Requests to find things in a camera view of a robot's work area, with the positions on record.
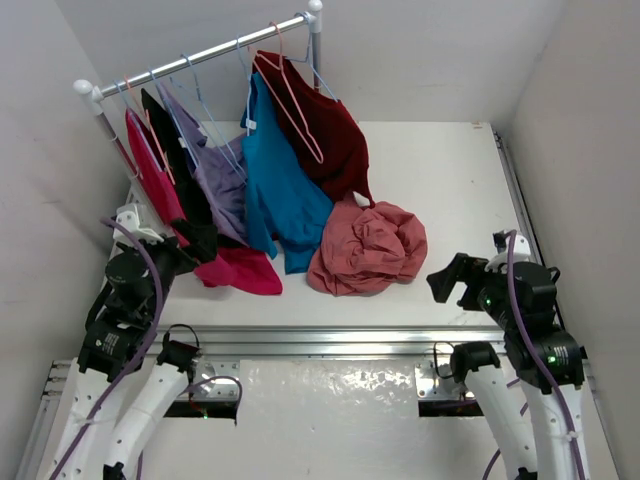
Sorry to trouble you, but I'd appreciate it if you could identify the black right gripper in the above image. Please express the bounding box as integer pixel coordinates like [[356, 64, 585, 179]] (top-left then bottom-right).
[[427, 253, 519, 331]]

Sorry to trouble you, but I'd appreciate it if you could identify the salmon pink t-shirt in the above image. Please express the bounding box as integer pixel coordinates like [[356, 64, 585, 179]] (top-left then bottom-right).
[[306, 193, 428, 297]]

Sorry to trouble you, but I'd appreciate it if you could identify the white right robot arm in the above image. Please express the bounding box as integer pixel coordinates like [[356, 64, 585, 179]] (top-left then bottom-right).
[[427, 253, 589, 479]]

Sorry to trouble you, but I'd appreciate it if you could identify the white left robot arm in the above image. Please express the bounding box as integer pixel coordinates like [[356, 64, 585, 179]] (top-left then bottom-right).
[[45, 240, 199, 479]]

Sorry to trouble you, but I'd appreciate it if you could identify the black t-shirt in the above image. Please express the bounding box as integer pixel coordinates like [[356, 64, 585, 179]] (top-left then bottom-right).
[[141, 89, 218, 259]]

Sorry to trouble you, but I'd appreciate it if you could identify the magenta pink t-shirt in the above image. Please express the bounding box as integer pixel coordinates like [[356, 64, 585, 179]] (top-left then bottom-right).
[[125, 109, 283, 295]]

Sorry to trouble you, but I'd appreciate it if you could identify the lavender purple t-shirt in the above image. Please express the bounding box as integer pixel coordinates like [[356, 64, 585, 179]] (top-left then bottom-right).
[[156, 83, 248, 246]]

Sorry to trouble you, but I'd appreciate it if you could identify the teal blue t-shirt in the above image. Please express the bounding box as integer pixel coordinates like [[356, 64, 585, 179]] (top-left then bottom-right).
[[241, 73, 333, 274]]

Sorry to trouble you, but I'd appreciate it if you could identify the dark red t-shirt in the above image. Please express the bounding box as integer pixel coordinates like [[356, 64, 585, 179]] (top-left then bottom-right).
[[253, 50, 375, 203]]

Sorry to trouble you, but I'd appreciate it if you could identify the blue hanger at rack end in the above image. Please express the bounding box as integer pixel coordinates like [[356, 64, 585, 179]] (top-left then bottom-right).
[[288, 11, 338, 102]]

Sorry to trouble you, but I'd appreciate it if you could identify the silver clothes rack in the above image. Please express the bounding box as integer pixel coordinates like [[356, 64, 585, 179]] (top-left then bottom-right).
[[72, 1, 324, 179]]

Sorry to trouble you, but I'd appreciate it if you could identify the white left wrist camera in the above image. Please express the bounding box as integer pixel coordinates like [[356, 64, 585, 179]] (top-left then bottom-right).
[[115, 202, 164, 244]]

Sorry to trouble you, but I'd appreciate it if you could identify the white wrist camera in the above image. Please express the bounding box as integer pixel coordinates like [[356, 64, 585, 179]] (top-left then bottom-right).
[[115, 202, 164, 244], [485, 230, 532, 273]]

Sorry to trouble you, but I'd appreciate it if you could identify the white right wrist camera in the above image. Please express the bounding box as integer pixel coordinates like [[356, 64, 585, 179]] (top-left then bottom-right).
[[485, 230, 532, 273]]

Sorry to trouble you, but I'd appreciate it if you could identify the aluminium rail frame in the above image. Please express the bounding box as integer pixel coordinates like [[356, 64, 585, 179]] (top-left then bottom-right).
[[136, 122, 520, 479]]

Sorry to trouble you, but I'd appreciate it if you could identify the pink wire hanger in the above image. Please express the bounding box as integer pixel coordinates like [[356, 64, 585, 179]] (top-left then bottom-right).
[[256, 21, 324, 165]]

